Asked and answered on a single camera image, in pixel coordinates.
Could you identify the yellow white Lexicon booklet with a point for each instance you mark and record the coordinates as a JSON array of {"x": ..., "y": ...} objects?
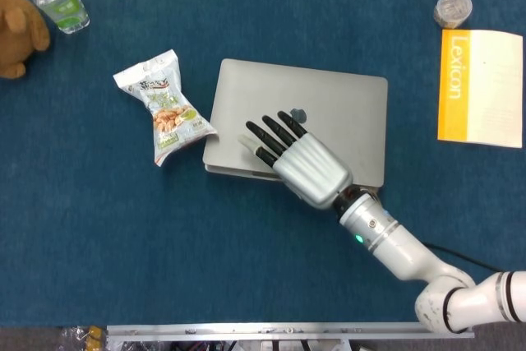
[{"x": 493, "y": 88}]

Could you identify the silver Apple laptop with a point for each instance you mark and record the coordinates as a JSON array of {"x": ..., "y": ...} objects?
[{"x": 328, "y": 100}]

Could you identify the brown plush toy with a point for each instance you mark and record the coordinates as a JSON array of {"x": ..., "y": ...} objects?
[{"x": 16, "y": 38}]

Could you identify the white peanut snack bag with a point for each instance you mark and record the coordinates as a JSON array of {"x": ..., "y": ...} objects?
[{"x": 168, "y": 112}]

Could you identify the blue felt table cloth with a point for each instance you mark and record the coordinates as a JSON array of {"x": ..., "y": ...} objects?
[{"x": 123, "y": 223}]

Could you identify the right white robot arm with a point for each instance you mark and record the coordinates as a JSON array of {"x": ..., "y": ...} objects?
[{"x": 390, "y": 244}]

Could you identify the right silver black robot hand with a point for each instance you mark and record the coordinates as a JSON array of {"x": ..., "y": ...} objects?
[{"x": 312, "y": 166}]

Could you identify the aluminium profile rail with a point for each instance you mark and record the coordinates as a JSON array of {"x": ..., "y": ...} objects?
[{"x": 287, "y": 329}]

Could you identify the clear plastic bag yellow parts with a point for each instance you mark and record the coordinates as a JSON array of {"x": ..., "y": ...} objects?
[{"x": 82, "y": 338}]

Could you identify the clear lidded plastic jar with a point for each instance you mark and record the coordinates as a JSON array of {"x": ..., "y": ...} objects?
[{"x": 452, "y": 7}]

